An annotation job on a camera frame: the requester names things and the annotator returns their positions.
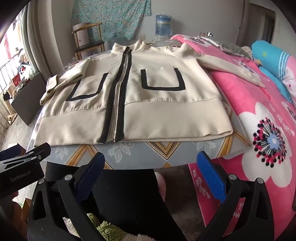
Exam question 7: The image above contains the dark grey cabinet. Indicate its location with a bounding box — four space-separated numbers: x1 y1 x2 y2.
11 72 47 127

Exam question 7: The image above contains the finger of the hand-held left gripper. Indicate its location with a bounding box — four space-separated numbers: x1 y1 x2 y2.
0 142 52 171

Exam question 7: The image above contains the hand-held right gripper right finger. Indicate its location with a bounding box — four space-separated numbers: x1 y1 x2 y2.
196 151 275 241

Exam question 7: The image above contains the doorway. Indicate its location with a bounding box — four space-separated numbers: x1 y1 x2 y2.
259 9 278 44

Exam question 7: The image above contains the white cylinder bin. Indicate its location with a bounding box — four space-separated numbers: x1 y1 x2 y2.
76 23 93 48

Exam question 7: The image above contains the blue plush pillow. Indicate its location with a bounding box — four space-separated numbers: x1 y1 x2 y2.
251 40 296 103

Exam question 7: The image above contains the grey curtain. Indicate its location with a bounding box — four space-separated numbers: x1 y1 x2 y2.
23 0 77 80

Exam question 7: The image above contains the fruit print tablecloth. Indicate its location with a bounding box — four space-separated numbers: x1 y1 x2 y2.
28 39 247 170

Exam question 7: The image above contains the pink floral blanket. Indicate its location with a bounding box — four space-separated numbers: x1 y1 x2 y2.
170 34 296 241

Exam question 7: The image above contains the blue water dispenser bottle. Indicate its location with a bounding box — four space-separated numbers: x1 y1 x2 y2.
154 14 173 36

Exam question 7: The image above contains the person's green fuzzy top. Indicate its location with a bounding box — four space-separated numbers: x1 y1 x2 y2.
63 213 144 241

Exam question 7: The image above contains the wooden chair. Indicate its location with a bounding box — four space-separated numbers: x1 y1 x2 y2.
72 22 105 61

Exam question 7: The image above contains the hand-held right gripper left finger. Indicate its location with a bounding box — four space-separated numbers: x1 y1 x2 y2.
28 152 105 241

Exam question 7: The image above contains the person's pink slipper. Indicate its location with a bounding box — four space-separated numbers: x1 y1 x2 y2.
154 172 166 202

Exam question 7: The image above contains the cream zip jacket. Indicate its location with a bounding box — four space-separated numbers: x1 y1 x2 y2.
33 39 266 149

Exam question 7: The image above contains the grey lace cloth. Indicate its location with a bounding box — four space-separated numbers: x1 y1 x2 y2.
196 35 251 58

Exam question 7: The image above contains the teal floral wall cloth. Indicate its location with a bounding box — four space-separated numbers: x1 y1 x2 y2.
70 0 152 43

